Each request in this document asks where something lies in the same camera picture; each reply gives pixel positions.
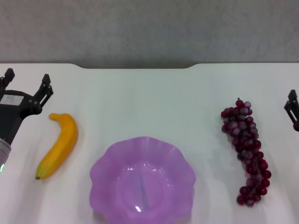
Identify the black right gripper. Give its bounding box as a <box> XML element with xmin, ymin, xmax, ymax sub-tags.
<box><xmin>284</xmin><ymin>90</ymin><xmax>299</xmax><ymax>132</ymax></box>

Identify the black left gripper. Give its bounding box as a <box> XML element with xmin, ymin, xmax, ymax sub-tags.
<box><xmin>0</xmin><ymin>68</ymin><xmax>54</xmax><ymax>144</ymax></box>

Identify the dark red grape bunch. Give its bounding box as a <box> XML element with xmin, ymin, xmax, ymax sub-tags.
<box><xmin>221</xmin><ymin>97</ymin><xmax>272</xmax><ymax>207</ymax></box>

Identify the yellow banana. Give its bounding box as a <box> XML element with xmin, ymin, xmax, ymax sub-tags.
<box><xmin>35</xmin><ymin>112</ymin><xmax>79</xmax><ymax>180</ymax></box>

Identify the purple wavy plastic plate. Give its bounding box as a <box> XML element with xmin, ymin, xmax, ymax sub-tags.
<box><xmin>89</xmin><ymin>136</ymin><xmax>197</xmax><ymax>224</ymax></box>

